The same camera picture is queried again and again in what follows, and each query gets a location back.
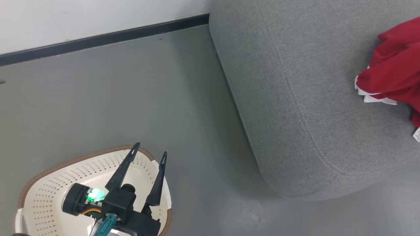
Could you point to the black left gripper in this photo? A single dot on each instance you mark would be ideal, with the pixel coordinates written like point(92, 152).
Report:
point(75, 198)

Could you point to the grey fabric sofa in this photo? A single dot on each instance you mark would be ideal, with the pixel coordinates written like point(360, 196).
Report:
point(311, 98)

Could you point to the cream perforated laundry basket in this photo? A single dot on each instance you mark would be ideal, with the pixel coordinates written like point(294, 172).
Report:
point(49, 196)

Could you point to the black baseboard strip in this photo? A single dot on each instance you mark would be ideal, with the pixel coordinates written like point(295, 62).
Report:
point(98, 38)

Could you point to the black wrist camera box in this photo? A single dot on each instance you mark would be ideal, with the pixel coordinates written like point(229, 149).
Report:
point(119, 203)

